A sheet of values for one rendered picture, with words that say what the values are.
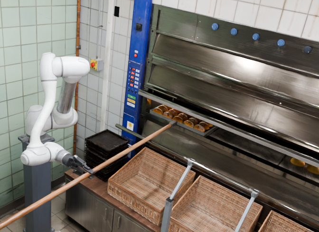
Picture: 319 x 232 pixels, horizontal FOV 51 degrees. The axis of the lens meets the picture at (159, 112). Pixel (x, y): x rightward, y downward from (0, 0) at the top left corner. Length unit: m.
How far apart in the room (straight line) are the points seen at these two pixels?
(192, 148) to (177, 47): 0.84
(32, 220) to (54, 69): 1.51
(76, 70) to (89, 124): 1.35
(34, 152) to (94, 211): 1.10
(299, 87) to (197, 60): 0.76
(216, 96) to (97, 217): 1.48
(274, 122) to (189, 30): 0.92
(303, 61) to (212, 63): 0.63
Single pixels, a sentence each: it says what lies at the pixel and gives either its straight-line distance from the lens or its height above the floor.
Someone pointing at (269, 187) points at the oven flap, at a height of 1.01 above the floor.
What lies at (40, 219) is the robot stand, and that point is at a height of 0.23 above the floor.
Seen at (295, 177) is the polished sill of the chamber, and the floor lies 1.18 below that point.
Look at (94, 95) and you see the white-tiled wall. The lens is 3.39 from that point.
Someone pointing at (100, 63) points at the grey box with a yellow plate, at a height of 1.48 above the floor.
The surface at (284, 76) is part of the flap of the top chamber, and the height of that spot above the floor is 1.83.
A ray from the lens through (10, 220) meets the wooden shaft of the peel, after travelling 1.87.
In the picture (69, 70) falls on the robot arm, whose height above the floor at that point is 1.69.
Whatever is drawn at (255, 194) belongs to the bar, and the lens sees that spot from 2.26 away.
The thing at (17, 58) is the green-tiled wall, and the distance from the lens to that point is 3.05.
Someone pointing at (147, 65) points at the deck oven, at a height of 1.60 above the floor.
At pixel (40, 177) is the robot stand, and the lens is 2.97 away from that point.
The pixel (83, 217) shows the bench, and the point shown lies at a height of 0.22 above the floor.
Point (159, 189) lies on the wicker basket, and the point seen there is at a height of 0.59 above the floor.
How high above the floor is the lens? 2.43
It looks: 25 degrees down
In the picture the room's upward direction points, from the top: 8 degrees clockwise
